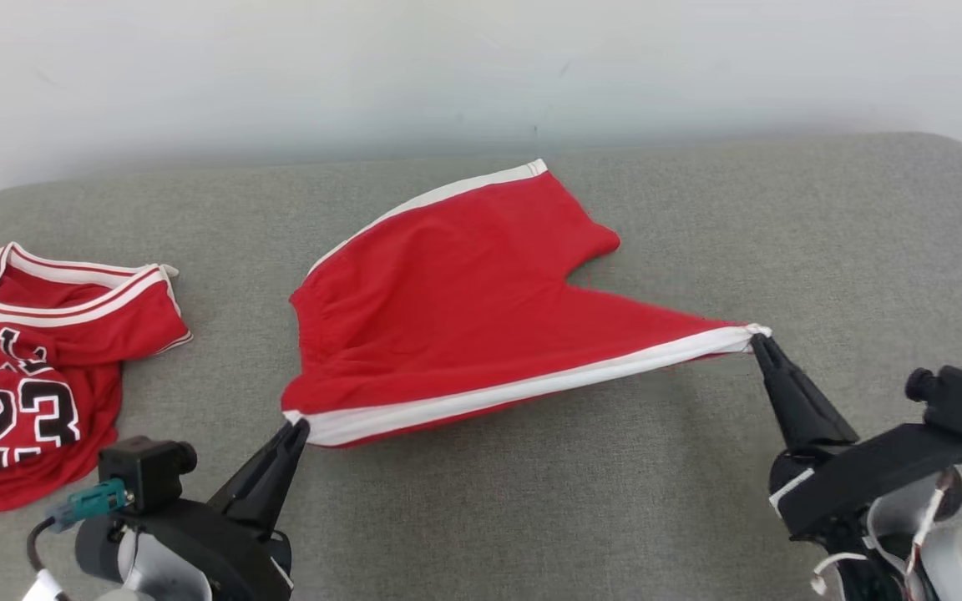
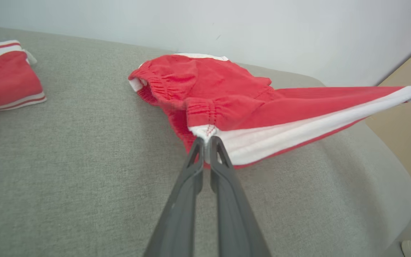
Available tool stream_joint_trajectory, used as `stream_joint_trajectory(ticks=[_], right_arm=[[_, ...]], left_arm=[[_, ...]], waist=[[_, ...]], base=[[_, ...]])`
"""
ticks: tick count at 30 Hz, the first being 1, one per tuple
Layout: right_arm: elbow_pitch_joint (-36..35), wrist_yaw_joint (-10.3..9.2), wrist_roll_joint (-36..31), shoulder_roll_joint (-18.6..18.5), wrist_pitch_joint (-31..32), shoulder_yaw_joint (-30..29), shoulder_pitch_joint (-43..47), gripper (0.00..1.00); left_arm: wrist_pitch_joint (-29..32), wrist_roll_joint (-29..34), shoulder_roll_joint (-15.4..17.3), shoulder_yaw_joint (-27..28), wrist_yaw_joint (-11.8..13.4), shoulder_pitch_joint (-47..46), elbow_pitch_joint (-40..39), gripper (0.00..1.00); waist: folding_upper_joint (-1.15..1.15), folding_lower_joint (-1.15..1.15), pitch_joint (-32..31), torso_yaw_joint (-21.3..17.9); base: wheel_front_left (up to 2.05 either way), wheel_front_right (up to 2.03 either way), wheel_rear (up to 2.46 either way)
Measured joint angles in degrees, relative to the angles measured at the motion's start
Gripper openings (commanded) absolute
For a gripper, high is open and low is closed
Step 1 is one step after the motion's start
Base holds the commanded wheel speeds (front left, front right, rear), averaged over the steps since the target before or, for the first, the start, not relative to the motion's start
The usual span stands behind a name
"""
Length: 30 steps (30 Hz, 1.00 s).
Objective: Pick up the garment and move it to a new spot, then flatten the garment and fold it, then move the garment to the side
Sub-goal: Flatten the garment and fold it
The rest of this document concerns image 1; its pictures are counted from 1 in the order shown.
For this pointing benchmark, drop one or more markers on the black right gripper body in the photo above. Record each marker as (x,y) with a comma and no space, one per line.
(857,480)

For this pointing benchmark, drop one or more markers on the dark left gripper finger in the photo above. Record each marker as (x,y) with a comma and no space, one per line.
(251,484)
(285,484)

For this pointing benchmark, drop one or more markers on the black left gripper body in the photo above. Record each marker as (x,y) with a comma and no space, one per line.
(230,551)

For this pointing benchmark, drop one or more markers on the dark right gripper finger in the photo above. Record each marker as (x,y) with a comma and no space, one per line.
(815,409)
(786,409)

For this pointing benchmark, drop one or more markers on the red shorts with white stripe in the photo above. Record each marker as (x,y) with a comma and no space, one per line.
(464,309)

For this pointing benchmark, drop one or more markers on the red basketball jersey number 23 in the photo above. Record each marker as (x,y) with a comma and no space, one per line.
(47,334)

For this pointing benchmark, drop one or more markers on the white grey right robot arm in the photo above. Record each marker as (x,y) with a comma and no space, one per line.
(961,559)

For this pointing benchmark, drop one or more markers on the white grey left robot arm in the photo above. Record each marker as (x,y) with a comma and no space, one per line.
(97,547)

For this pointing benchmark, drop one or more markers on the grey fabric sofa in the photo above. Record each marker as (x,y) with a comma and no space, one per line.
(531,517)

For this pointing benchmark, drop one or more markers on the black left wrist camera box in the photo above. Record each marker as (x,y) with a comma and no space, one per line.
(143,467)

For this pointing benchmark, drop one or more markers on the teal left camera connector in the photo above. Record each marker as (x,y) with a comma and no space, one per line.
(93,501)

